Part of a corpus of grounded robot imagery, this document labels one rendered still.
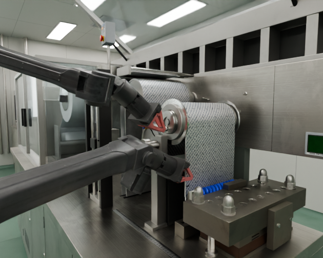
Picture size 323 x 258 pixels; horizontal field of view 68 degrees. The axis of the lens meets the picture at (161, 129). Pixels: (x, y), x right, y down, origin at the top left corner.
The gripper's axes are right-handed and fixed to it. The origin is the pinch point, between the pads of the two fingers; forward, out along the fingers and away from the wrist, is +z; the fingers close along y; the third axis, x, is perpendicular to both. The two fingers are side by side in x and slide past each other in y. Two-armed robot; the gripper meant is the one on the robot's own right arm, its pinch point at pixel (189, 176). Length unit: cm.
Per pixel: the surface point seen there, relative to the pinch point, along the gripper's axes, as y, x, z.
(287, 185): 16.4, 10.3, 26.4
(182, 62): -39, 53, 6
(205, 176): 0.3, 2.5, 6.5
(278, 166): -106, 75, 259
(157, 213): -7.8, -14.7, 0.2
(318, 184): -57, 65, 264
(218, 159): 0.3, 9.5, 9.7
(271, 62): 7.7, 47.4, 9.0
